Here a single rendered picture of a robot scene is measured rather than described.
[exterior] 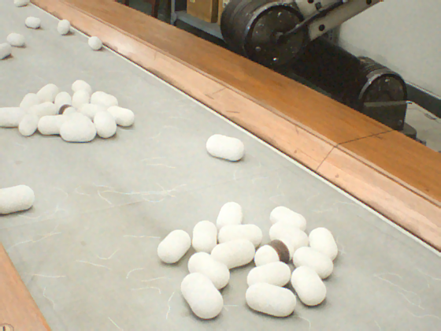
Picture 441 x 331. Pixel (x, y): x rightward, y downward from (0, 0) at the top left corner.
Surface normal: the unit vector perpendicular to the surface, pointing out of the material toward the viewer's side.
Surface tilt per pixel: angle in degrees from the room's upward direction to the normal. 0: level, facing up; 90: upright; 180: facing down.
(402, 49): 89
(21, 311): 0
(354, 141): 0
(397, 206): 45
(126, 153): 0
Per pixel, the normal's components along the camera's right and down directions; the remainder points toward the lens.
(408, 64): -0.85, 0.15
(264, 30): 0.35, 0.42
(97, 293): 0.06, -0.90
